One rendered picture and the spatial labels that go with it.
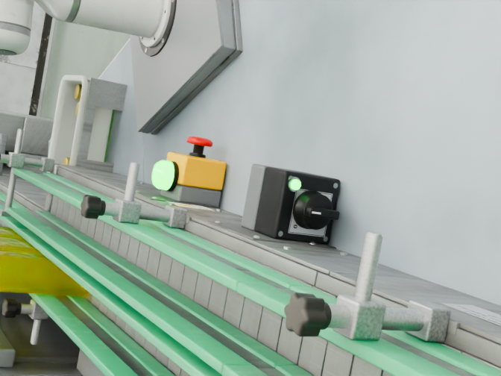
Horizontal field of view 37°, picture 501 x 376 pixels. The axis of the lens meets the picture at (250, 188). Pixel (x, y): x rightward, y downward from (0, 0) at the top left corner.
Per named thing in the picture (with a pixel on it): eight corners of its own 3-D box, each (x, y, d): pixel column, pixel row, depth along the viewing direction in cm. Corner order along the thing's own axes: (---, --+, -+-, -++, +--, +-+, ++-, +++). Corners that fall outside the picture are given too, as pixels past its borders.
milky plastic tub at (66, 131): (82, 180, 172) (44, 174, 167) (98, 82, 170) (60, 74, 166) (107, 190, 157) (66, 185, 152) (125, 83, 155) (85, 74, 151)
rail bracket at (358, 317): (418, 330, 59) (274, 324, 52) (436, 238, 58) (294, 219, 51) (455, 347, 55) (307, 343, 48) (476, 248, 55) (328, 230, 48)
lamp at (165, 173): (163, 189, 115) (145, 186, 114) (168, 160, 115) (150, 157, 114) (176, 192, 111) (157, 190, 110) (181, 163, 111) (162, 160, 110)
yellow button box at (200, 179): (201, 201, 120) (159, 195, 116) (209, 155, 120) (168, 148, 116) (221, 208, 114) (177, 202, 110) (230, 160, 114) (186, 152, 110)
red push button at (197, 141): (179, 156, 116) (183, 133, 115) (202, 160, 118) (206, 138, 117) (190, 158, 112) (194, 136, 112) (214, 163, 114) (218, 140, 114)
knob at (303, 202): (320, 230, 89) (338, 236, 86) (288, 226, 86) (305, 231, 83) (327, 192, 88) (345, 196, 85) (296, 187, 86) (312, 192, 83)
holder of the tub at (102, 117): (80, 203, 172) (46, 198, 168) (101, 83, 170) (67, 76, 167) (105, 215, 157) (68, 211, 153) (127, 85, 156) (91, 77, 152)
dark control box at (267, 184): (295, 233, 97) (239, 227, 92) (307, 172, 96) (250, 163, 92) (333, 246, 90) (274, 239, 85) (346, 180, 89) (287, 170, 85)
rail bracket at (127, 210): (176, 225, 98) (76, 214, 91) (186, 169, 98) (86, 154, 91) (189, 231, 95) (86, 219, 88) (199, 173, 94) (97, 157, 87)
